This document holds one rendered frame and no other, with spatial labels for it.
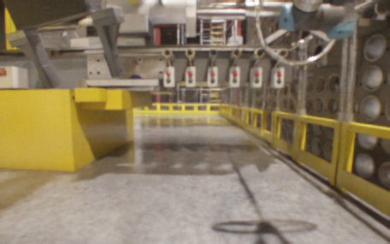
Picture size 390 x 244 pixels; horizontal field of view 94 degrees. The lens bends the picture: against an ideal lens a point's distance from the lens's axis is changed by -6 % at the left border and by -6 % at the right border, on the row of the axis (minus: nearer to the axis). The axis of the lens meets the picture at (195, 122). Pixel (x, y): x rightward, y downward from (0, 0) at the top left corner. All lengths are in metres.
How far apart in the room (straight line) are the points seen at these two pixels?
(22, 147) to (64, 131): 0.37
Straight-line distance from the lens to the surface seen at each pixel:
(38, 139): 1.77
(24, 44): 0.44
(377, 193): 1.23
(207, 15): 1.98
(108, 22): 0.34
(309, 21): 0.71
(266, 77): 1.73
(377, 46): 2.68
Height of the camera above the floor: 0.50
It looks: 6 degrees down
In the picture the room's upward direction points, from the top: straight up
